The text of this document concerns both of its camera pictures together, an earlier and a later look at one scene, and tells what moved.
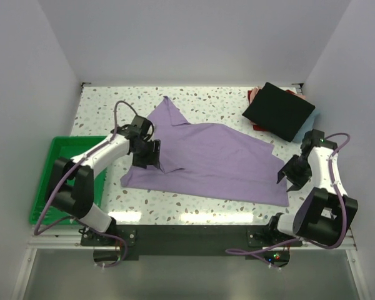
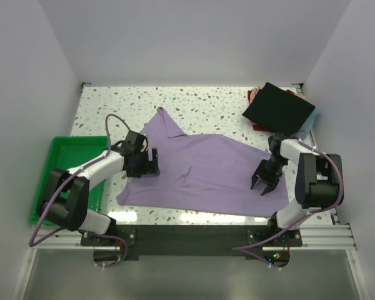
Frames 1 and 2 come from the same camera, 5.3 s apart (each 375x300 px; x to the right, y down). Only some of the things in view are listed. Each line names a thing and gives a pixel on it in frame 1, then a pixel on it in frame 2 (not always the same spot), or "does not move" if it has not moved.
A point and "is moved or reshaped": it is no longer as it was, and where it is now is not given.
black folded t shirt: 280,111 does not move
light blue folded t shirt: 307,126 does not move
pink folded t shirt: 255,91 does not move
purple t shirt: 209,160 is moved or reshaped
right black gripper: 297,182 → 271,182
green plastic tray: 43,212 does not move
